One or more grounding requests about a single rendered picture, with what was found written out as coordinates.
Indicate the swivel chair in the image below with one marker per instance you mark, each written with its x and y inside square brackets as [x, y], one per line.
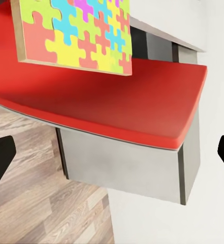
[152, 109]

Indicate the desk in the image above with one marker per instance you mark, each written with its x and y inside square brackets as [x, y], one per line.
[164, 176]

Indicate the jigsaw puzzle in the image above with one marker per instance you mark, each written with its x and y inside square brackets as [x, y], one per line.
[90, 35]

